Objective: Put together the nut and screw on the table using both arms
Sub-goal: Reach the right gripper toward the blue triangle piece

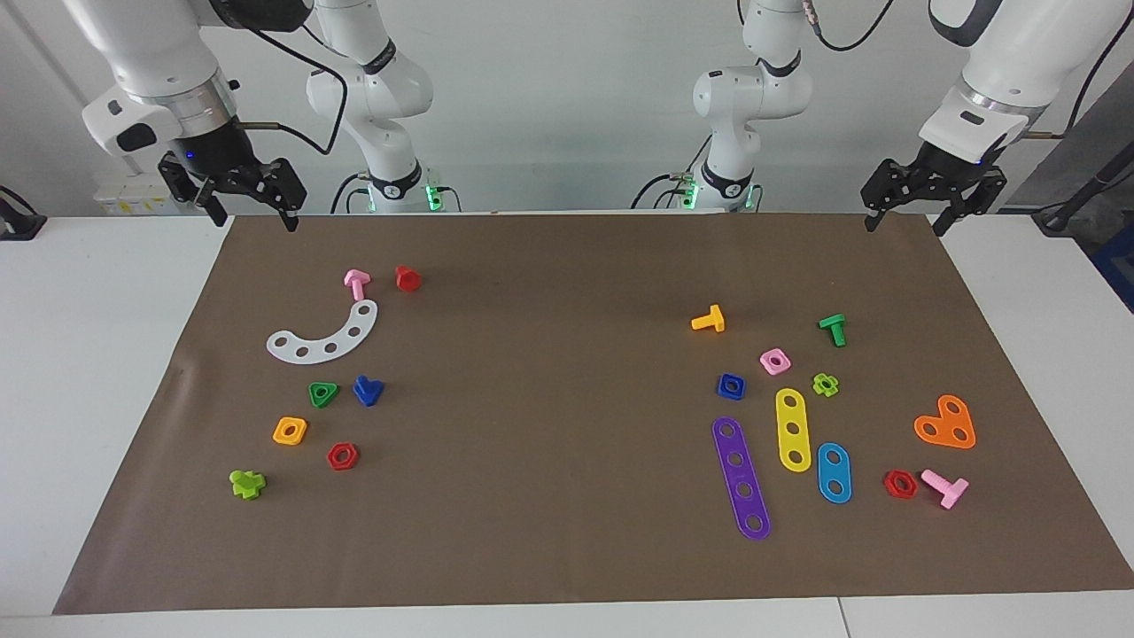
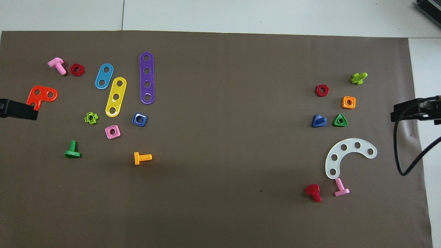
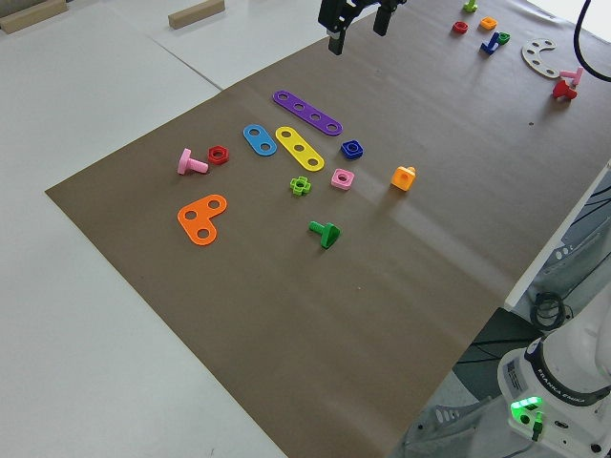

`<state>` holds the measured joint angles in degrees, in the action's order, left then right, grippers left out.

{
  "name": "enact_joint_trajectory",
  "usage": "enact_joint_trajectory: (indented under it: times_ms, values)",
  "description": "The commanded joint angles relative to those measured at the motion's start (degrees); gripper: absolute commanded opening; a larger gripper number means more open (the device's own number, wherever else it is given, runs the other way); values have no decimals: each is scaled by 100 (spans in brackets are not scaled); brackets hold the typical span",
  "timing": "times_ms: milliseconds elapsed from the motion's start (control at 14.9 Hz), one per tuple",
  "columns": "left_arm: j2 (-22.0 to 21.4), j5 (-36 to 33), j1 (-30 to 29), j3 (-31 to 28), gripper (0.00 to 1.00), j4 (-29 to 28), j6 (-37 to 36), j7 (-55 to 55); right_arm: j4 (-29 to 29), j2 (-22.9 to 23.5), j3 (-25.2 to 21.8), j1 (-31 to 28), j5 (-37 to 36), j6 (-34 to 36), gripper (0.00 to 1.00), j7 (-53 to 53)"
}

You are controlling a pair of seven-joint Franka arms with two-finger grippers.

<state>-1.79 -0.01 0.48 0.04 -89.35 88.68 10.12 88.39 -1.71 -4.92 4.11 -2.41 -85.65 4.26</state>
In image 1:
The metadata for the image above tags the brown table mat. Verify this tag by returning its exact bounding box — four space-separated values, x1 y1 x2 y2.
53 213 1134 615

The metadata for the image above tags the blue box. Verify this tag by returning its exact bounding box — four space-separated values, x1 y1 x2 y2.
1088 226 1134 313

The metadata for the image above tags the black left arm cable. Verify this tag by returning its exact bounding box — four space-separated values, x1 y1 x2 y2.
802 0 1134 141

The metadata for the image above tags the orange three-hole corner plate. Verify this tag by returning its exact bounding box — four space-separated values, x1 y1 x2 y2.
913 394 977 450

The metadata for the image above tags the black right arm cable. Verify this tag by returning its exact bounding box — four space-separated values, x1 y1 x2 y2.
235 22 348 156

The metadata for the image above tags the white curved five-hole strip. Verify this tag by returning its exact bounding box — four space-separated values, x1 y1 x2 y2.
266 300 379 365

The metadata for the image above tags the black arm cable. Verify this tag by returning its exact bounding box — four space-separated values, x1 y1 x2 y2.
235 22 348 156
802 0 1134 141

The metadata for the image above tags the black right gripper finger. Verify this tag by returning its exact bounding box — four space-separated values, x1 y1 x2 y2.
195 180 229 229
255 159 308 233

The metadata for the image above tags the purple four-hole strip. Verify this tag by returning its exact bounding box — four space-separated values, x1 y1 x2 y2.
711 416 772 541

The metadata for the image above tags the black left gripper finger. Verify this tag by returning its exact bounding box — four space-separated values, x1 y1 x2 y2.
932 173 1008 238
861 159 918 233

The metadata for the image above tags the black base cable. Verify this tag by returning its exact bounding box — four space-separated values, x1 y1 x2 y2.
330 171 371 214
631 173 701 211

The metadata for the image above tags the dark grey panel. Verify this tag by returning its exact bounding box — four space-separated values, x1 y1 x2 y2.
1001 84 1134 214

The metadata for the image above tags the yellow three-hole strip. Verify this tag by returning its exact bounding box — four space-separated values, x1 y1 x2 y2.
775 388 812 473

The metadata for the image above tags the blue two-hole strip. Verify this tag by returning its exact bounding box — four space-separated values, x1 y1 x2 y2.
817 442 853 504

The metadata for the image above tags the black stand foot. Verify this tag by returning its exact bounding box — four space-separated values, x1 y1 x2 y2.
0 184 47 242

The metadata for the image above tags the black tripod stand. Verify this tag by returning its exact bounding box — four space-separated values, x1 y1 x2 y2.
1032 146 1134 236

